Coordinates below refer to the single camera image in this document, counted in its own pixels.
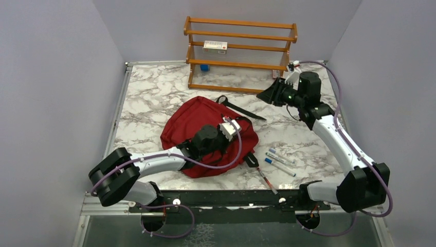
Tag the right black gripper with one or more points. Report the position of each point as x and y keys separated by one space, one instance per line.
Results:
x=272 y=94

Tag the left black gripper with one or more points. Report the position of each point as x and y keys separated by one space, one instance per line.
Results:
x=226 y=142

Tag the red student backpack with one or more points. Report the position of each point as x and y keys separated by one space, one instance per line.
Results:
x=200 y=111

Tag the blue capped white marker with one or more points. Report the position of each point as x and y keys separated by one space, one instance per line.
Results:
x=280 y=167

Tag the red pen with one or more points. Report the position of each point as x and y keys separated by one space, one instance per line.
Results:
x=275 y=192

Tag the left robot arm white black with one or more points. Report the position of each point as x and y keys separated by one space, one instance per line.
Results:
x=116 y=177

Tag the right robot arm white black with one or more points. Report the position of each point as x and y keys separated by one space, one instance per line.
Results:
x=365 y=181

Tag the small red white box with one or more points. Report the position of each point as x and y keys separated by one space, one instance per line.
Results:
x=276 y=74

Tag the wooden three-tier shelf rack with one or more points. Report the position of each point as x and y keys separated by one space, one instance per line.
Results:
x=251 y=45

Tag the clear pen blue cap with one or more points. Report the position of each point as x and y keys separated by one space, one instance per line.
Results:
x=272 y=153

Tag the white box on shelf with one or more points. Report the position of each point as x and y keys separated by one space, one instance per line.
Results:
x=215 y=47

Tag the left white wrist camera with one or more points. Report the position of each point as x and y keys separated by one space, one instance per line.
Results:
x=229 y=128

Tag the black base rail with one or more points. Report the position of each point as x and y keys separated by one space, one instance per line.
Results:
x=215 y=207

